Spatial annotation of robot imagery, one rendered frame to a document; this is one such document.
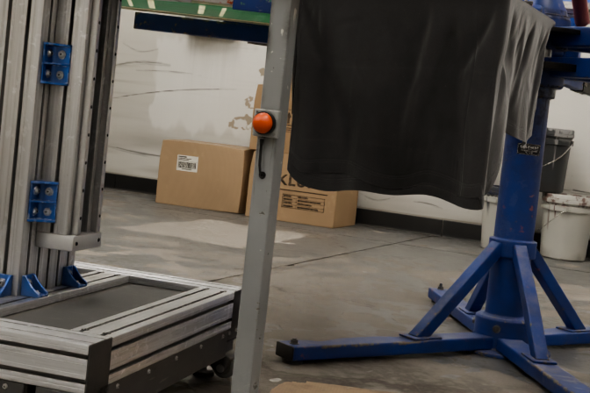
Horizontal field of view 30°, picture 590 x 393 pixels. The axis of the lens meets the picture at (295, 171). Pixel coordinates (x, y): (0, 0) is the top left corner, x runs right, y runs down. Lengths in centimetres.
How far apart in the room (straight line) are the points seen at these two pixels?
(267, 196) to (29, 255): 64
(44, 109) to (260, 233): 63
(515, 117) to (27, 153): 104
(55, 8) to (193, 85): 533
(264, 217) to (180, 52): 581
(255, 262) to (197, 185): 512
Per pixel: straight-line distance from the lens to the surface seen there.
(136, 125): 793
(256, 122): 196
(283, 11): 200
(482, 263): 343
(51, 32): 240
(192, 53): 773
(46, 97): 241
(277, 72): 200
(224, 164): 704
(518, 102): 241
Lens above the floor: 67
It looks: 3 degrees down
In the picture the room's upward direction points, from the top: 6 degrees clockwise
